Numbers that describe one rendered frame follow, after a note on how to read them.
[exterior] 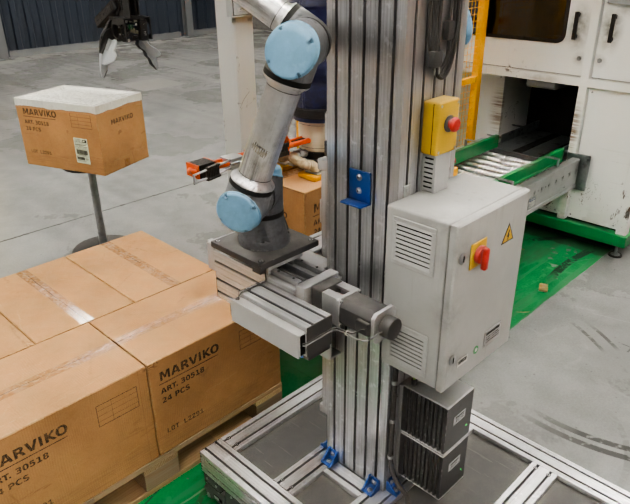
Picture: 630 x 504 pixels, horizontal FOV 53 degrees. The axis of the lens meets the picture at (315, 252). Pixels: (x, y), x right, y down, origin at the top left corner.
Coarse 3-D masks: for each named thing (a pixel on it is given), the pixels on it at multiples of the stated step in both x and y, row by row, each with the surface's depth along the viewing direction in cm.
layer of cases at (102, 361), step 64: (128, 256) 287; (0, 320) 239; (64, 320) 238; (128, 320) 238; (192, 320) 237; (0, 384) 204; (64, 384) 204; (128, 384) 209; (192, 384) 230; (256, 384) 257; (0, 448) 182; (64, 448) 198; (128, 448) 217
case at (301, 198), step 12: (300, 168) 270; (288, 180) 256; (300, 180) 256; (288, 192) 249; (300, 192) 245; (312, 192) 246; (288, 204) 252; (300, 204) 247; (312, 204) 249; (288, 216) 254; (300, 216) 249; (312, 216) 251; (300, 228) 251; (312, 228) 253
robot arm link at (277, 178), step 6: (276, 168) 171; (276, 174) 171; (276, 180) 171; (282, 180) 175; (276, 186) 171; (282, 186) 175; (276, 192) 171; (282, 192) 176; (276, 198) 171; (282, 198) 176; (276, 204) 174; (282, 204) 177; (270, 210) 174; (276, 210) 175
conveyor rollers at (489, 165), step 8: (488, 152) 422; (472, 160) 410; (480, 160) 407; (488, 160) 412; (496, 160) 408; (504, 160) 406; (512, 160) 410; (520, 160) 407; (528, 160) 405; (464, 168) 395; (472, 168) 392; (480, 168) 397; (488, 168) 394; (496, 168) 391; (504, 168) 396; (512, 168) 393; (480, 176) 379; (488, 176) 385; (496, 176) 381
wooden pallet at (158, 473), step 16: (256, 400) 259; (272, 400) 267; (240, 416) 267; (208, 432) 258; (224, 432) 258; (176, 448) 234; (192, 448) 250; (160, 464) 231; (176, 464) 237; (192, 464) 243; (128, 480) 222; (144, 480) 228; (160, 480) 233; (96, 496) 213; (112, 496) 229; (128, 496) 229; (144, 496) 230
